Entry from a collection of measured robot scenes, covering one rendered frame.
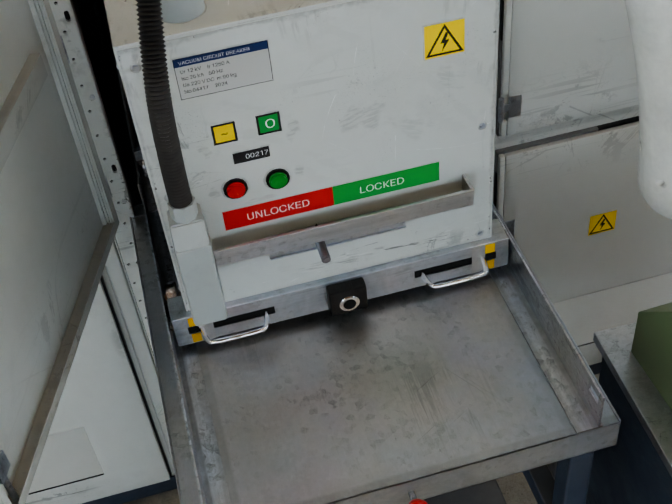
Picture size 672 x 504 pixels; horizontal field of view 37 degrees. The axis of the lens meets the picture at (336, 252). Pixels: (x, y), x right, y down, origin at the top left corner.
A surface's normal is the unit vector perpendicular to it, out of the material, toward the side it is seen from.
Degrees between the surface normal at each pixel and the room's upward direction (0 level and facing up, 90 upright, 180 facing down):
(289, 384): 0
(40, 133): 90
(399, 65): 90
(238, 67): 90
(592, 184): 90
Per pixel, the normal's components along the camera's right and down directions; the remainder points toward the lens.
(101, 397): 0.25, 0.66
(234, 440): -0.08, -0.71
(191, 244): 0.18, 0.22
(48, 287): 0.99, 0.00
